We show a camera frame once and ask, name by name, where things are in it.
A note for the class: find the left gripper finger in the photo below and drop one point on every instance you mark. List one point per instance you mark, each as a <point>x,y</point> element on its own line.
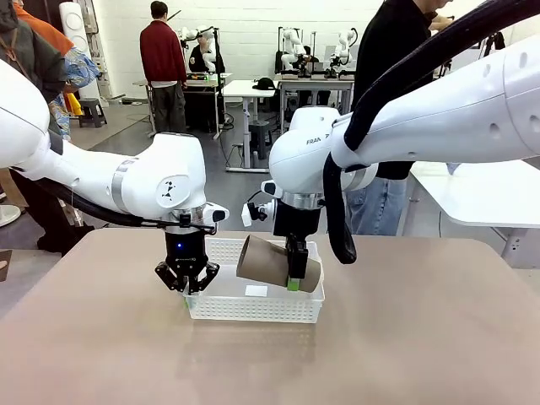
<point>206,276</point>
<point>169,278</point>

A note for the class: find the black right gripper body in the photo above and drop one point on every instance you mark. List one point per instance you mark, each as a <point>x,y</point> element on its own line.
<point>295,221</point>

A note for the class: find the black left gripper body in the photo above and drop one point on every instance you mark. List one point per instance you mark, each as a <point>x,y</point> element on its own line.
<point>185,249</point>

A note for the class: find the brown paper cup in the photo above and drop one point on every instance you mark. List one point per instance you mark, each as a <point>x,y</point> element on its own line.
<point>266,261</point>

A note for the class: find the white perforated plastic basket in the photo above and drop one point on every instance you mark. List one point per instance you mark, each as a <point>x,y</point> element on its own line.
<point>253,310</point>

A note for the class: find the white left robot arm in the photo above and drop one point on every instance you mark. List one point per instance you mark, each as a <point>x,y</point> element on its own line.
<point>126,181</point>

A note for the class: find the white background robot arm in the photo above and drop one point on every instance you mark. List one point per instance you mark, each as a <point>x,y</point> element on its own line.
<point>192,33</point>
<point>343,46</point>
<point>293,46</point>

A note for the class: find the white paper label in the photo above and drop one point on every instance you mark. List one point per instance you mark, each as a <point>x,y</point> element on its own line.
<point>256,290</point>

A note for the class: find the gray plastic step stool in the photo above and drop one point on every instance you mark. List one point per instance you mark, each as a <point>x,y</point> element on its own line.
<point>93,113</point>
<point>259,135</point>

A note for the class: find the long white lab table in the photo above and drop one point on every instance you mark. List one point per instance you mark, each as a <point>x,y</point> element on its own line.
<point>316,84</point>

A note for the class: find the white height-adjustable desk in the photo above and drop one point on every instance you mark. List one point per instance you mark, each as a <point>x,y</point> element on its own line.
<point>244,90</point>

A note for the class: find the black cap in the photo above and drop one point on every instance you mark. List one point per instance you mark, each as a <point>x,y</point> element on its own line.
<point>265,84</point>

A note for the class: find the black tripod stand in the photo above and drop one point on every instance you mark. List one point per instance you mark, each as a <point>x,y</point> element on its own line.
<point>218,84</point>
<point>498,42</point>

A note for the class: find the black suitcase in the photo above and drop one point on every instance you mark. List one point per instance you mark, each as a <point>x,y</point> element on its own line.
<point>279,61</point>

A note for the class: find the brown board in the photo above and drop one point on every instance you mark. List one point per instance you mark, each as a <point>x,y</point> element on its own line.
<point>5,266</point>

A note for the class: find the wooden top work table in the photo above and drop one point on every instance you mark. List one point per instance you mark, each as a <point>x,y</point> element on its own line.
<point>145,83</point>

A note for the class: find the white round fan base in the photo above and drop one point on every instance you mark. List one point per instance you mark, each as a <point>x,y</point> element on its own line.
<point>8,215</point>

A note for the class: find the seated person in black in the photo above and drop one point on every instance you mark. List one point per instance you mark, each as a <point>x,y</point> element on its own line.
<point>198,55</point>

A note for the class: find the person in red sweater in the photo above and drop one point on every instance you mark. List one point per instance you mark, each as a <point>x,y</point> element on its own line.
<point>162,50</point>

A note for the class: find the person in black sweater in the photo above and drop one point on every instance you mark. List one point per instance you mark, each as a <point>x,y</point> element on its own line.
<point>392,38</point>

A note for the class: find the mannequin in orange blue clothes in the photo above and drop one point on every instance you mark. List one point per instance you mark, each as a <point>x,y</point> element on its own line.
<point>78,67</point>

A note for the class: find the white tower fan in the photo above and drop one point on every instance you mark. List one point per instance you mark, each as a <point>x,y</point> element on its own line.
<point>78,25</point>

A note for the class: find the person in green jacket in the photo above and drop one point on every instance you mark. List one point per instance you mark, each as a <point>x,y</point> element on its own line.
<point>25,46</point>

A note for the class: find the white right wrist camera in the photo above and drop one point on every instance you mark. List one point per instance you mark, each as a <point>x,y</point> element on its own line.
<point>246,217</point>

